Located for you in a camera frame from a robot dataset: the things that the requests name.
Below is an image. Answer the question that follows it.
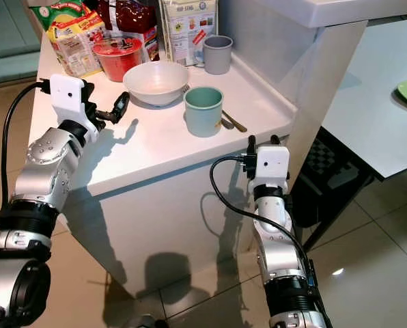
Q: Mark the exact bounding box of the grey robot foot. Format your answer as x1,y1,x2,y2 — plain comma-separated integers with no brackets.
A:
134,313,167,328

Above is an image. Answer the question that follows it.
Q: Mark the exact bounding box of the white kitchen counter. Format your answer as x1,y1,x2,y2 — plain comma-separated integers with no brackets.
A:
29,0,368,281

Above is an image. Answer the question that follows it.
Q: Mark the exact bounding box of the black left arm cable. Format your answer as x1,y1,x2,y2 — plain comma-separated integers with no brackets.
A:
2,80,54,226

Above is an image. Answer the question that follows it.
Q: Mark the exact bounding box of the teal cup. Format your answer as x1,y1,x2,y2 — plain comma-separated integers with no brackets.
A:
184,86,225,138

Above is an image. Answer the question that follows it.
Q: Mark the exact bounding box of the white ceramic bowl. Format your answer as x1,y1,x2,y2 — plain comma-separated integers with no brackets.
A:
123,61,191,107

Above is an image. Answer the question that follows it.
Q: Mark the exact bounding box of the red plastic bowl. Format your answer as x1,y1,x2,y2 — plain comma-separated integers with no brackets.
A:
92,37,144,83

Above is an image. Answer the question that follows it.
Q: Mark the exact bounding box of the green yellow snack packet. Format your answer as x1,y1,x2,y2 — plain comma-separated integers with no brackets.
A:
29,0,106,77

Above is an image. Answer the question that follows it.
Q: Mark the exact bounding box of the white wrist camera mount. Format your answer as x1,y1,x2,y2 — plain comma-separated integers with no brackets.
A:
49,74,92,135
255,144,292,190

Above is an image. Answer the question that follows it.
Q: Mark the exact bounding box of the black chair checkered cushion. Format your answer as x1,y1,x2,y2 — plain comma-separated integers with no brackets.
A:
289,126,399,250

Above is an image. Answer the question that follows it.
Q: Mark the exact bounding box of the dark red snack packet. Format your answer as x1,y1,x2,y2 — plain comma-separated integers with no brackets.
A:
98,0,160,62

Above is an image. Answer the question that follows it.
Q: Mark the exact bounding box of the grey cup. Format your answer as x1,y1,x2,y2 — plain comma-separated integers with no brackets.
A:
202,35,234,75

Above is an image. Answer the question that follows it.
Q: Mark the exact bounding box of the teal glass door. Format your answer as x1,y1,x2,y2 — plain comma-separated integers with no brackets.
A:
0,0,42,86

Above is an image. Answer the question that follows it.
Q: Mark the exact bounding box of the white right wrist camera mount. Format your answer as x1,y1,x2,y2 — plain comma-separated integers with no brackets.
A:
255,144,292,190

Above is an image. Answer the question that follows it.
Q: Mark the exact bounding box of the white printed food packet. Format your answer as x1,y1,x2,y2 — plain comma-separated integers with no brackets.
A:
160,0,218,67

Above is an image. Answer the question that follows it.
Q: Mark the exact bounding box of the white dining table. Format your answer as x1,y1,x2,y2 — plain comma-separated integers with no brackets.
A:
323,17,407,180

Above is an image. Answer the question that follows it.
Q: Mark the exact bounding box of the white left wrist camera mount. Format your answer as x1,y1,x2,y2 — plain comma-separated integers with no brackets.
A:
49,74,92,135

